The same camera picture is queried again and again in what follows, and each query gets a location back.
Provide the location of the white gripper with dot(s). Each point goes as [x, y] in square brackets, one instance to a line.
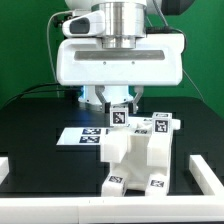
[155, 61]

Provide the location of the white chair back frame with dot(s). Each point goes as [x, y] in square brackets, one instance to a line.
[114, 146]

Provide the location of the white chair seat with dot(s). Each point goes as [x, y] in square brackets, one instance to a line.
[136, 165]

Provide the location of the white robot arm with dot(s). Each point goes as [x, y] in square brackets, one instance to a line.
[125, 22]

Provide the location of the white tag sheet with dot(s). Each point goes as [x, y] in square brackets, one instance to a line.
[82, 135]

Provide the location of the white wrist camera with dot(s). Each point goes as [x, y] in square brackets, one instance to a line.
[91, 24]

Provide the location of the black camera stand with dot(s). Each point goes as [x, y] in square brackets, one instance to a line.
[63, 24]

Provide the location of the white U-shaped fixture wall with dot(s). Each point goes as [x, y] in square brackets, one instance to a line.
[207, 207]

